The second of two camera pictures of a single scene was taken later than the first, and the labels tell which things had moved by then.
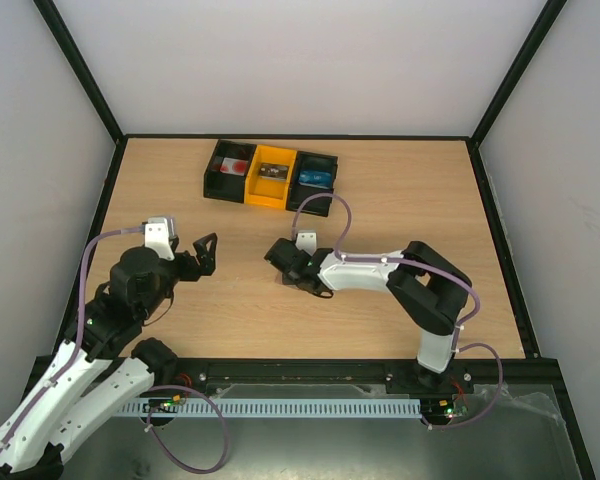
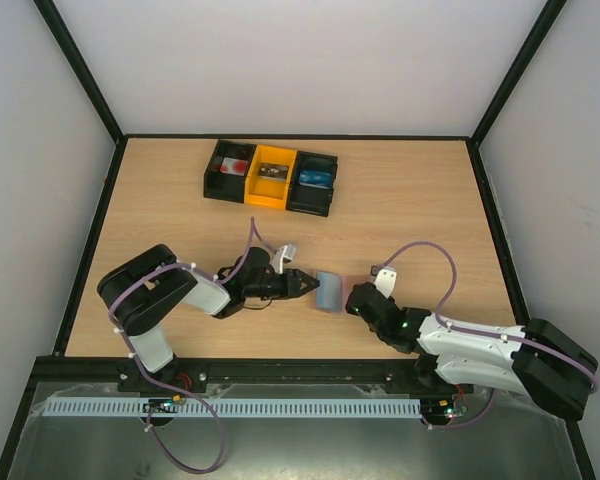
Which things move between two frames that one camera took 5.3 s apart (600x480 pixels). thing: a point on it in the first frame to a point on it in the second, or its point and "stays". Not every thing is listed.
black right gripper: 281,256 to 358,301
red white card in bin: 234,166 stays
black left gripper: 208,262 to 292,281
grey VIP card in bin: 273,171 stays
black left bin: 225,176 stays
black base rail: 191,373 stays
